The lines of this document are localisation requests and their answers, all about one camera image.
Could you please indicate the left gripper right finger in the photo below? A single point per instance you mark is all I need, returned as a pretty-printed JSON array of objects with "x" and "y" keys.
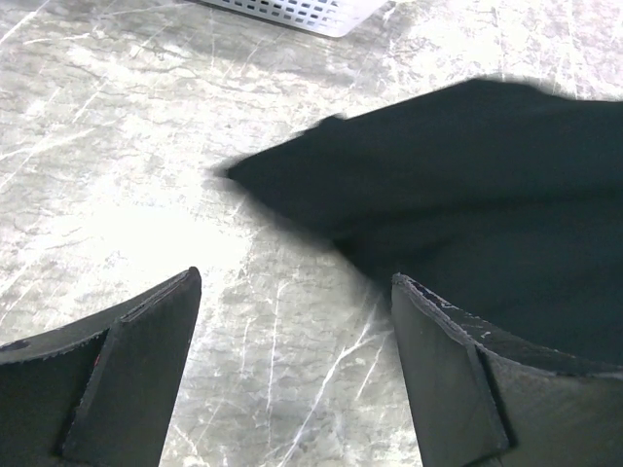
[{"x": 480, "y": 396}]

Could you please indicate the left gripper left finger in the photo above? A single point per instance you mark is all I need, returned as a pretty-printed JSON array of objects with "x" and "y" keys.
[{"x": 100, "y": 391}]

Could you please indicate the black t shirt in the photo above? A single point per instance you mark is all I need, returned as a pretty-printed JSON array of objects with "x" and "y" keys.
[{"x": 502, "y": 198}]

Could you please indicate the white plastic laundry basket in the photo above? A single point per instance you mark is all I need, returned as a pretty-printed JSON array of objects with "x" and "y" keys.
[{"x": 328, "y": 18}]

